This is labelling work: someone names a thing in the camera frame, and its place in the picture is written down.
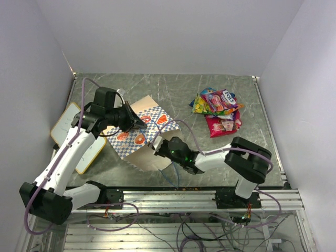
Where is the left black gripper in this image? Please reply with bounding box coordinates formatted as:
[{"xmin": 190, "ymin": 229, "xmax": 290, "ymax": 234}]
[{"xmin": 105, "ymin": 100, "xmax": 147, "ymax": 133}]

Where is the blue checkered paper bag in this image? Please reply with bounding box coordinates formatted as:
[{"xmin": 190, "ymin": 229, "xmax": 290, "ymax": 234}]
[{"xmin": 104, "ymin": 96, "xmax": 181, "ymax": 172}]

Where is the red chips bag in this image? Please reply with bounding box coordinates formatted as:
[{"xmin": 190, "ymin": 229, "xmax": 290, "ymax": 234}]
[{"xmin": 205, "ymin": 110, "xmax": 242, "ymax": 138}]

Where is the purple snack packet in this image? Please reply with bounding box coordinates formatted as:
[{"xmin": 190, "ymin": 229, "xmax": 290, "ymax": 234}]
[{"xmin": 205, "ymin": 112, "xmax": 236, "ymax": 121}]

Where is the blue snack bag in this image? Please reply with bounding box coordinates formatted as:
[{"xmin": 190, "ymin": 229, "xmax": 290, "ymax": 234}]
[{"xmin": 189, "ymin": 87, "xmax": 216, "ymax": 107}]

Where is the magenta candy packet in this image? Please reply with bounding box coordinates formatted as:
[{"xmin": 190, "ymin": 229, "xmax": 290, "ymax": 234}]
[{"xmin": 201, "ymin": 89, "xmax": 238, "ymax": 114}]

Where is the green yellow candy packet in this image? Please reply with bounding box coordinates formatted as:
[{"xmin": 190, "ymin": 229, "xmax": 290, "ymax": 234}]
[{"xmin": 192, "ymin": 93, "xmax": 212, "ymax": 114}]

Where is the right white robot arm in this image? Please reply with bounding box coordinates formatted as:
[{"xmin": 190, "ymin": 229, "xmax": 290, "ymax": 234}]
[{"xmin": 151, "ymin": 136, "xmax": 274, "ymax": 208}]

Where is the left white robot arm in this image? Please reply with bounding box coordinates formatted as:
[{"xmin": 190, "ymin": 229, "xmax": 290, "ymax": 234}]
[{"xmin": 19, "ymin": 87, "xmax": 147, "ymax": 225}]

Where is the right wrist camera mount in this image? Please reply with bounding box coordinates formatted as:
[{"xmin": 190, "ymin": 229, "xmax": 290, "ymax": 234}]
[{"xmin": 149, "ymin": 136, "xmax": 165, "ymax": 155}]

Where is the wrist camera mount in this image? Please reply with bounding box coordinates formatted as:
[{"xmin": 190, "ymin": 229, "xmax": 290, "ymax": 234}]
[
  {"xmin": 117, "ymin": 88, "xmax": 125, "ymax": 96},
  {"xmin": 149, "ymin": 136, "xmax": 165, "ymax": 155}
]

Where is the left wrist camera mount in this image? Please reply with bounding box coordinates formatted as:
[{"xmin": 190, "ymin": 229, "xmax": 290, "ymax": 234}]
[{"xmin": 117, "ymin": 88, "xmax": 125, "ymax": 96}]

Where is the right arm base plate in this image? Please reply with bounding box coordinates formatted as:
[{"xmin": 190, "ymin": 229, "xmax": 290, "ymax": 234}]
[{"xmin": 213, "ymin": 187, "xmax": 261, "ymax": 209}]

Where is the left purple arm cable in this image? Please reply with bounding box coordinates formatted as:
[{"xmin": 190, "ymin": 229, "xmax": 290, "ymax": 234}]
[{"xmin": 23, "ymin": 77, "xmax": 102, "ymax": 235}]

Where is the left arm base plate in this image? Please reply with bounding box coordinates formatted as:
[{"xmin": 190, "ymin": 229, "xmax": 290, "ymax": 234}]
[{"xmin": 87, "ymin": 189, "xmax": 124, "ymax": 209}]

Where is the small whiteboard yellow frame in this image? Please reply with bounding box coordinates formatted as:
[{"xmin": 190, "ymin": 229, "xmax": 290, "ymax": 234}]
[{"xmin": 50, "ymin": 102, "xmax": 107, "ymax": 174}]

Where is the aluminium frame rail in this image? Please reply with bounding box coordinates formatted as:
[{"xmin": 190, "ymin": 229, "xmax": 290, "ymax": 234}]
[{"xmin": 108, "ymin": 190, "xmax": 305, "ymax": 213}]

